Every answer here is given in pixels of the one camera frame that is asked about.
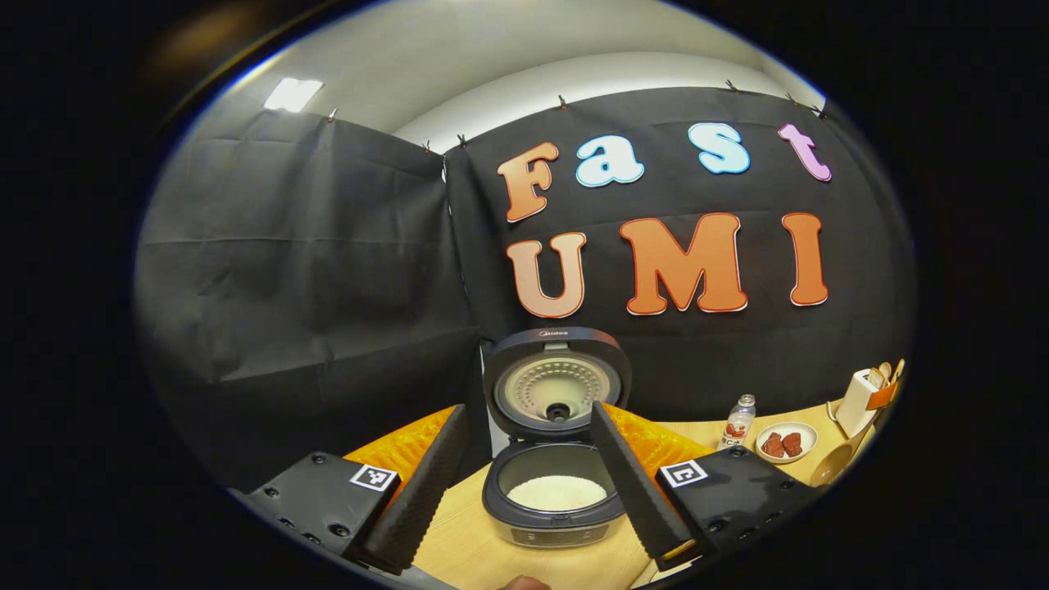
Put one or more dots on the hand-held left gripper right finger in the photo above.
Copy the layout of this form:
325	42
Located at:
635	500

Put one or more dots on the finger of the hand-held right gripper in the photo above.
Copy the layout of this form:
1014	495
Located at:
881	397

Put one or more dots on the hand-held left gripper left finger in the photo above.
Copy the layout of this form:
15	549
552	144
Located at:
418	508

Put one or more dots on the white rice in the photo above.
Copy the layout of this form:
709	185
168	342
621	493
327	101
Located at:
557	493

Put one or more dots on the dark grey rice cooker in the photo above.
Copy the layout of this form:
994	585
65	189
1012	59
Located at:
565	393

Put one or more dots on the toast slice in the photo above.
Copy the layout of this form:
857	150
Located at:
875	379
885	370

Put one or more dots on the white toaster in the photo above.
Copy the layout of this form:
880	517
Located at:
852	406

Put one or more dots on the white round plate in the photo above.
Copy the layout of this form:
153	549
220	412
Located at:
810	438

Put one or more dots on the red meat piece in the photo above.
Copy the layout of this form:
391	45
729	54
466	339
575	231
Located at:
792	443
773	445

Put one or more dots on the clear drink bottle red label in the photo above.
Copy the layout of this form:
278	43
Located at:
737	422

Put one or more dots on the black backdrop cloth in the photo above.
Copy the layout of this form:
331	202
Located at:
311	270

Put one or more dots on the ceiling light panel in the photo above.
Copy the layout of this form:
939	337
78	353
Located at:
292	94

